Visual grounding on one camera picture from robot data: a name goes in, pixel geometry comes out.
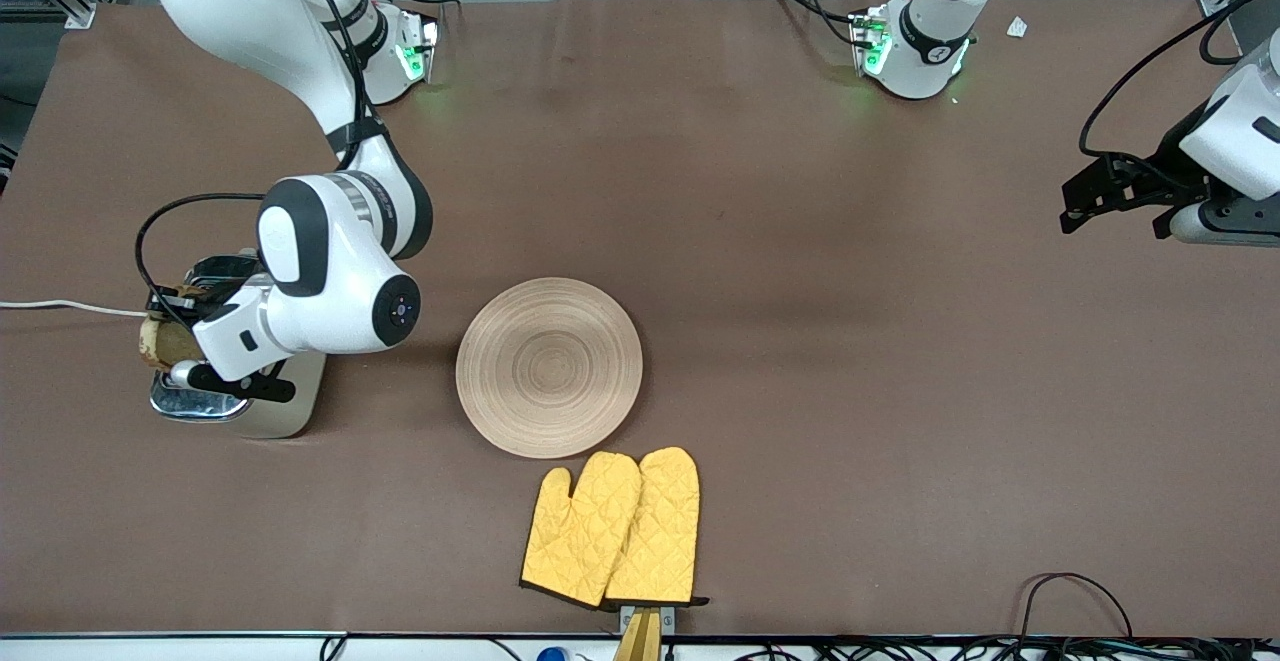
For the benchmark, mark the chrome two-slot toaster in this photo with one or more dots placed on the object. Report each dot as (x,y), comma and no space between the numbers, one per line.
(300,403)

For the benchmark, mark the yellow quilted oven mitt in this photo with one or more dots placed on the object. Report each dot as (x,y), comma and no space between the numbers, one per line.
(660,531)
(580,531)

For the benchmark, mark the white paper scrap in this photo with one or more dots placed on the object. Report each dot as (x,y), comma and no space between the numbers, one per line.
(1017,27)

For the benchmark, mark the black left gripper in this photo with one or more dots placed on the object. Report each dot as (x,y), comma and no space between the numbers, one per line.
(1163,172)

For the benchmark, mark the round wooden plate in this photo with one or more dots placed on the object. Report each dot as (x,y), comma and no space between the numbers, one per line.
(550,371)

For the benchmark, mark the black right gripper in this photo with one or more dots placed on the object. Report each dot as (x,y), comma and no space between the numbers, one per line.
(203,297)

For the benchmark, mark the brown bread slice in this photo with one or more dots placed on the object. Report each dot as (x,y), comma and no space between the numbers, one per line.
(170,341)

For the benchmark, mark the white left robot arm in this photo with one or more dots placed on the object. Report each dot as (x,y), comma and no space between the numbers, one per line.
(935,31)

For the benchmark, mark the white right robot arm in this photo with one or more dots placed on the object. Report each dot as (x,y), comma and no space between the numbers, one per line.
(330,281)

